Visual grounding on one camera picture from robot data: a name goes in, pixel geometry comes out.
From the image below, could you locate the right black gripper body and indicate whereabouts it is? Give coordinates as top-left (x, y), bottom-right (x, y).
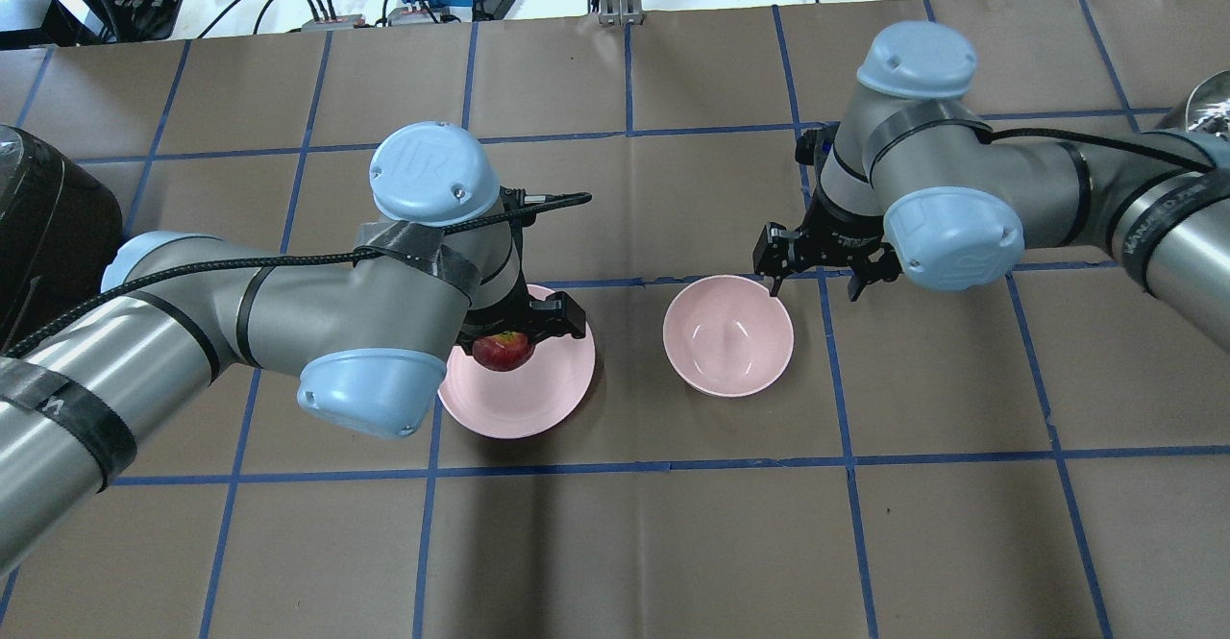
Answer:
top-left (752, 187), bottom-right (903, 284)

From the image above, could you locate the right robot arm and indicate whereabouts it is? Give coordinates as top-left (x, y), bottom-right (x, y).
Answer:
top-left (752, 20), bottom-right (1229, 347)

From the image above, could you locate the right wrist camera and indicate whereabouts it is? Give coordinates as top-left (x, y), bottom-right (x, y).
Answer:
top-left (795, 124), bottom-right (839, 171)

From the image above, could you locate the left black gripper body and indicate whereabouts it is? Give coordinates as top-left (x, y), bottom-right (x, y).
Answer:
top-left (456, 283), bottom-right (587, 351)

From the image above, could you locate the pink plate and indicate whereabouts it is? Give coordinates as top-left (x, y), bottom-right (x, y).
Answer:
top-left (439, 324), bottom-right (597, 439)

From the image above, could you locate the red yellow apple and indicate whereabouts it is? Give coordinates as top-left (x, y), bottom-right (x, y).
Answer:
top-left (471, 331), bottom-right (535, 374)

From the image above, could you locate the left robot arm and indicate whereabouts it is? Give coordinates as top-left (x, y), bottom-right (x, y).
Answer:
top-left (1, 122), bottom-right (592, 574)

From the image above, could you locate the steel steamer pot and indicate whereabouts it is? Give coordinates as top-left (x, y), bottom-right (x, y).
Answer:
top-left (1156, 70), bottom-right (1230, 140)

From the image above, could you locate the pink bowl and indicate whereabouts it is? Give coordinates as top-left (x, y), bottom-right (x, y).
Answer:
top-left (661, 275), bottom-right (795, 399)

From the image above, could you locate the black rice cooker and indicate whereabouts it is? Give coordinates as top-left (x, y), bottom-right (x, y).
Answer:
top-left (1, 124), bottom-right (123, 350)

